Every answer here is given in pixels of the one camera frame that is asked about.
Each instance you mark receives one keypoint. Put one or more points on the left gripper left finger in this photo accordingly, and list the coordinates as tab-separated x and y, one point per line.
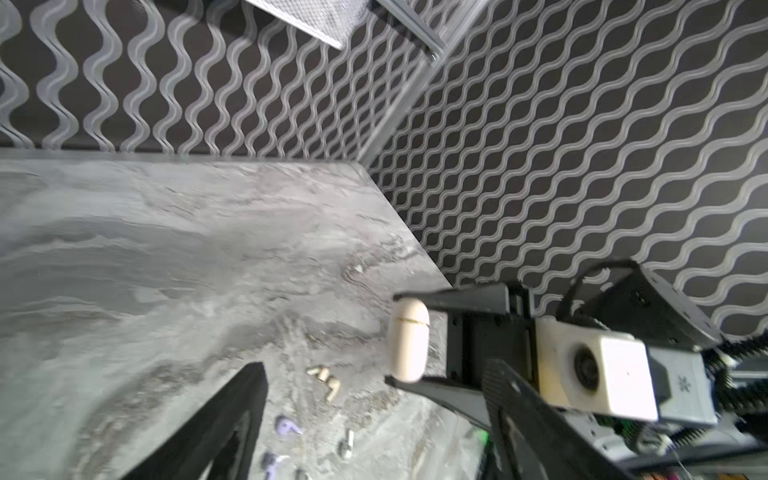
219	440

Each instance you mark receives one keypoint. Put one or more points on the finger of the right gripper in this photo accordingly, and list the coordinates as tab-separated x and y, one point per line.
466	402
488	298

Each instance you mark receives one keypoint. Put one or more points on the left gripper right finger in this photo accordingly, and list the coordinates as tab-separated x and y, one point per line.
532	440

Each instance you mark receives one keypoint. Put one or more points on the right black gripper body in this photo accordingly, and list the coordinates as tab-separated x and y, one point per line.
475	338

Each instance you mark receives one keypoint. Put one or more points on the cream earbud charging case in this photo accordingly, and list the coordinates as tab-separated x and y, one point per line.
408	340

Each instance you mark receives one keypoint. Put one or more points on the white earbud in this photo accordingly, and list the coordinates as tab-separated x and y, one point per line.
321	373
346	445
334	385

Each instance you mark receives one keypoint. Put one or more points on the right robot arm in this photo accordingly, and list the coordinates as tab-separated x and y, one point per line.
623	296

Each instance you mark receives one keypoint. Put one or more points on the purple earbud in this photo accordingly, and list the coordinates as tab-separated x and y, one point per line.
270	463
287	426

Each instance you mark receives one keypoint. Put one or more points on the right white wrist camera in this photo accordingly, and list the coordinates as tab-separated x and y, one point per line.
614	374

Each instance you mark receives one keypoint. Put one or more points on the white wire mesh basket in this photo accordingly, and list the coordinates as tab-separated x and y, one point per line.
330	21

